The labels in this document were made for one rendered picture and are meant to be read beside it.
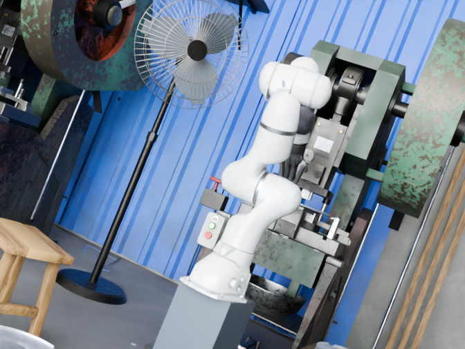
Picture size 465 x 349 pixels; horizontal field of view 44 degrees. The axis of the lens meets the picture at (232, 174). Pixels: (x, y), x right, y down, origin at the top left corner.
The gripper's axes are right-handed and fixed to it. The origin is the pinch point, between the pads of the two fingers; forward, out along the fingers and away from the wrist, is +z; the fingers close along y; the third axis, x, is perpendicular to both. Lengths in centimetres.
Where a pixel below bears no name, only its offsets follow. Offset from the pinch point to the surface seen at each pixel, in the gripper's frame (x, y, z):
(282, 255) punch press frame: -6.1, 6.8, 24.2
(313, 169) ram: 19.7, 0.6, -4.7
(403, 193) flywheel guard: 20.2, 39.3, -8.1
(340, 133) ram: 31.1, 4.1, -20.3
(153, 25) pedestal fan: 18, -96, -47
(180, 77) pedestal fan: 30, -85, -23
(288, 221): 3.8, 1.5, 14.6
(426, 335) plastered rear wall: 123, 48, 106
